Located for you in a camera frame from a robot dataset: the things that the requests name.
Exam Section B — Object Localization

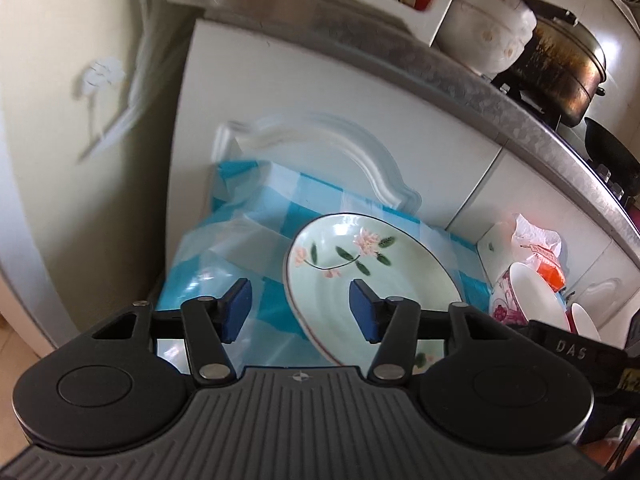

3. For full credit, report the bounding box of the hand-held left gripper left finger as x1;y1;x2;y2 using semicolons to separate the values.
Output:
92;277;253;387

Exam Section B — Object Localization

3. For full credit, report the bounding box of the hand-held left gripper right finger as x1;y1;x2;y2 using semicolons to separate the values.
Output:
348;279;506;386

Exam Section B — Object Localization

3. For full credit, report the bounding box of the green floral plate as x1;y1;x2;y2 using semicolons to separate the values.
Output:
282;213;466;367

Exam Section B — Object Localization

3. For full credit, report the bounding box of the red bowl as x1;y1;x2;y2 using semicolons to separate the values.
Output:
565;301;602;343

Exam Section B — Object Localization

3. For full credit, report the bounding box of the pink floral bowl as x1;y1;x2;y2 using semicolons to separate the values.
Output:
489;261;572;333

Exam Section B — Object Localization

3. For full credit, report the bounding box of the orange and white tissue packet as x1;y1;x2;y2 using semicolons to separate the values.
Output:
510;212;568;293

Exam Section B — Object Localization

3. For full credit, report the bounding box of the blue checked plastic tablecloth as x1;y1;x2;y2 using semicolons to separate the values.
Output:
155;160;493;376

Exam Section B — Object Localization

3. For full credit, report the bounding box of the white arched cabinet door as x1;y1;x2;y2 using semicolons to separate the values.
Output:
167;17;503;281
445;147;640;321

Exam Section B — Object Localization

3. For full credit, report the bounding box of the gas stove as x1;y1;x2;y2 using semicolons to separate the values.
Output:
495;77;640;211

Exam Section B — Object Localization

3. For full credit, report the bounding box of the black wok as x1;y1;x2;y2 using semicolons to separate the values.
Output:
584;117;640;173

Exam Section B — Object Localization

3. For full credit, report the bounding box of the white embossed door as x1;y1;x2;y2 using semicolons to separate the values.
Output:
0;0;201;356

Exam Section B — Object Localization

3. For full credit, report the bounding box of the stainless steel countertop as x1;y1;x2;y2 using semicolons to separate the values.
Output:
162;0;640;251

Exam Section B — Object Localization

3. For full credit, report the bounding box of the black lidded stock pot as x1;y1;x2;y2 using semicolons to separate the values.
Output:
492;0;608;128

